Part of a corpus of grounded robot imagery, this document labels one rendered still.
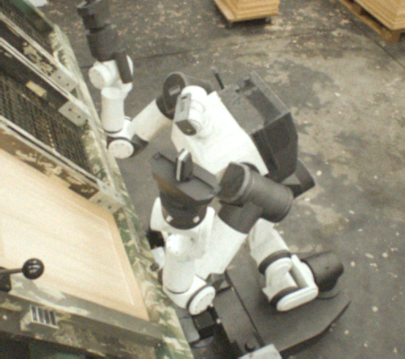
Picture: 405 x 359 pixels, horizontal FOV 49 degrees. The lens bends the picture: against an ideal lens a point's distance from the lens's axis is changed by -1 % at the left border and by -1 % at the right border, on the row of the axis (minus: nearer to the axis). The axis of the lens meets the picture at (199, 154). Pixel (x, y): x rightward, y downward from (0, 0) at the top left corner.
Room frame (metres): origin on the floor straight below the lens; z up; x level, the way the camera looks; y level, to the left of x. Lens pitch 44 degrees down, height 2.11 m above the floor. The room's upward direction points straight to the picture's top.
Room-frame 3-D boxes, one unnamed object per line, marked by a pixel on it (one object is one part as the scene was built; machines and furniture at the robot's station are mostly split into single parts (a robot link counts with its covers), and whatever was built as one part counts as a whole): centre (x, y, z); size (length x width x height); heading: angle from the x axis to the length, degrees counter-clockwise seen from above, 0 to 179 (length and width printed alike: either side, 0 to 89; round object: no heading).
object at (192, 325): (0.80, 0.07, 0.69); 0.50 x 0.14 x 0.24; 22
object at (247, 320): (1.04, -0.37, 0.19); 0.64 x 0.52 x 0.33; 112
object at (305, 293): (1.05, -0.40, 0.28); 0.21 x 0.20 x 0.13; 112
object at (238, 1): (4.23, -0.43, 0.20); 0.61 x 0.53 x 0.40; 16
